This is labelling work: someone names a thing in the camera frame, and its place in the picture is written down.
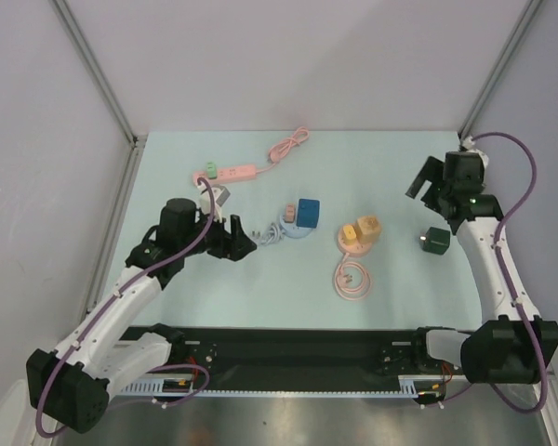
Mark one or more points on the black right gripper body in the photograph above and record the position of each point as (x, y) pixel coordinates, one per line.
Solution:
(433, 191)

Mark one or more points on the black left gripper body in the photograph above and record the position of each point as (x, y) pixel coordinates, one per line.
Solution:
(212, 240)

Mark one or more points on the light blue round power strip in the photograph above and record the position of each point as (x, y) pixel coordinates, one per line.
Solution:
(277, 231)

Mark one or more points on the pink cube adapter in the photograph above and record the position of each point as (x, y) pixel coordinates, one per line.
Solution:
(290, 213)

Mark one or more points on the dark green cube socket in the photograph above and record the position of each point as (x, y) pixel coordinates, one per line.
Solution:
(435, 241)

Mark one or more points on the light green USB charger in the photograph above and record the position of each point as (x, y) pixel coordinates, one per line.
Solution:
(211, 170)

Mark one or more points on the blue cube socket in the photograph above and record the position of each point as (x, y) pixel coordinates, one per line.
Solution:
(308, 213)

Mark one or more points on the beige cube socket adapter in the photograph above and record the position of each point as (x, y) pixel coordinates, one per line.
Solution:
(368, 229)

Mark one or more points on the pink round power strip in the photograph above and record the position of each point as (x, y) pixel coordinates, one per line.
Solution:
(351, 279)

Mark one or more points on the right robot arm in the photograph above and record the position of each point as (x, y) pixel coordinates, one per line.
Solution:
(512, 349)

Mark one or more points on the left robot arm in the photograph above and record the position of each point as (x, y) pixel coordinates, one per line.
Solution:
(75, 382)

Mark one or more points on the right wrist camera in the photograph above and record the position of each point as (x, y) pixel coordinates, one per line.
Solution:
(468, 144)

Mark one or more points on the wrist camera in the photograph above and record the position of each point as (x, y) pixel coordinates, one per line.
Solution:
(468, 144)
(220, 195)

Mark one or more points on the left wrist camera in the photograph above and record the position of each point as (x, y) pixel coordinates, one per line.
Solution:
(220, 195)

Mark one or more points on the white cable duct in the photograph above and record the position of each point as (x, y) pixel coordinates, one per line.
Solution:
(159, 387)

